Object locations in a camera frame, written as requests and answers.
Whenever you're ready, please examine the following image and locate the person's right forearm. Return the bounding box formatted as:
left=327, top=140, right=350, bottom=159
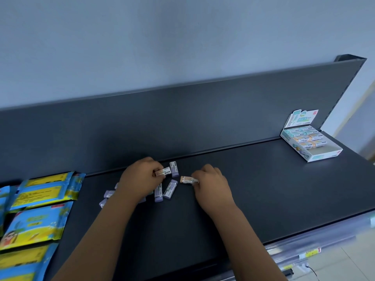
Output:
left=211, top=205, right=286, bottom=281

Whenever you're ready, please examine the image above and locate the person's left forearm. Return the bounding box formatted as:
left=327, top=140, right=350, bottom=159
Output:
left=52, top=190, right=141, bottom=281

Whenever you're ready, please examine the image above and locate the white door frame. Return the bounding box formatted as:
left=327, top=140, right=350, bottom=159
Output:
left=334, top=83, right=375, bottom=161

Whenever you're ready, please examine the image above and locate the shelf label with red arrow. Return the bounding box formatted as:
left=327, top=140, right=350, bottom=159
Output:
left=298, top=248, right=321, bottom=258

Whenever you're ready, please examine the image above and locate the person's right hand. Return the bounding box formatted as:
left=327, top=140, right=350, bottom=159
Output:
left=192, top=164, right=236, bottom=219

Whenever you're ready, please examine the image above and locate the stack of blue yellow packets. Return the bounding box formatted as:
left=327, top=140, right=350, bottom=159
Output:
left=0, top=171, right=86, bottom=281

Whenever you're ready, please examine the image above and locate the shelf front price rail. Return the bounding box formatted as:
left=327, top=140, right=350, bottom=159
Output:
left=220, top=210, right=375, bottom=281

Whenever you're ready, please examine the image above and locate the pile of small erasers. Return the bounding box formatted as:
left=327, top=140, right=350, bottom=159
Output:
left=99, top=161, right=180, bottom=209

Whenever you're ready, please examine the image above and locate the black floor cable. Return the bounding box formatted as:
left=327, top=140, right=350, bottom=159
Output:
left=304, top=263, right=320, bottom=280

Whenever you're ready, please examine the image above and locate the white box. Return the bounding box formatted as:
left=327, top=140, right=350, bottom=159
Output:
left=280, top=109, right=343, bottom=163

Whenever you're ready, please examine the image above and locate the person's left hand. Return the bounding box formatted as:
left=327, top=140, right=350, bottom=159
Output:
left=117, top=157, right=164, bottom=202

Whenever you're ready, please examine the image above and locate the dark grey shelf back panel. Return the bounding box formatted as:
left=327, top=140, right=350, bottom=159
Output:
left=0, top=60, right=363, bottom=185

